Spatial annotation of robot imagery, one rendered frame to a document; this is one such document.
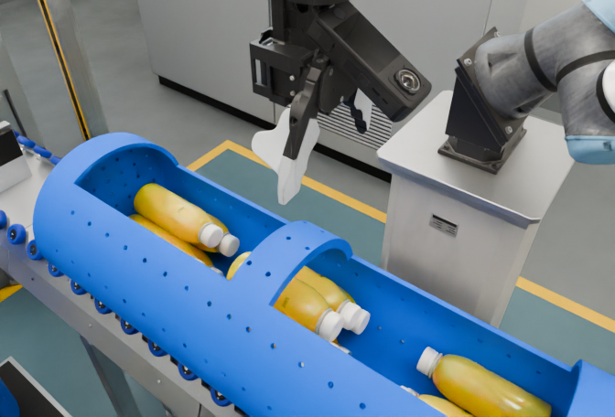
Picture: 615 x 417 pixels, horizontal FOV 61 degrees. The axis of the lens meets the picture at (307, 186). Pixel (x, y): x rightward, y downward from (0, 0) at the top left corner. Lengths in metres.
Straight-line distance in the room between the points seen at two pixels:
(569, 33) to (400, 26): 1.46
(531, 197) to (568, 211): 1.90
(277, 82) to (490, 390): 0.52
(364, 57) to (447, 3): 1.76
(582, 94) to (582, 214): 2.07
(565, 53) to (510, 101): 0.12
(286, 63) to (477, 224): 0.64
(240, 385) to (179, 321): 0.12
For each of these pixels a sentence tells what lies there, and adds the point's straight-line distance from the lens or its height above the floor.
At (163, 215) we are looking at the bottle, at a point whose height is 1.12.
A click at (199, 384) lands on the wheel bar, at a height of 0.93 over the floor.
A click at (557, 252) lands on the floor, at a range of 2.64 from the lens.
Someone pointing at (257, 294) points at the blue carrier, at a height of 1.22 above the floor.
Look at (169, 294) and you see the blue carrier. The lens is 0.75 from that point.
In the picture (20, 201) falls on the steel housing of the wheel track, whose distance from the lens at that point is 1.41.
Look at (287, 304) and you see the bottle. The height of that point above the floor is 1.16.
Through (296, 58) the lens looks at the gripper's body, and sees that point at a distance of 0.46.
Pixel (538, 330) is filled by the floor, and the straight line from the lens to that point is 2.31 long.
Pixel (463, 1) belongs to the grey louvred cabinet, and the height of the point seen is 1.03.
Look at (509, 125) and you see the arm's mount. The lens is 0.99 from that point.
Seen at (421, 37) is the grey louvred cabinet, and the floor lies 0.84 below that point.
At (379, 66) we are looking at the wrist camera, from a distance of 0.45.
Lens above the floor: 1.74
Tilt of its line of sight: 40 degrees down
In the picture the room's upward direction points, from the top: straight up
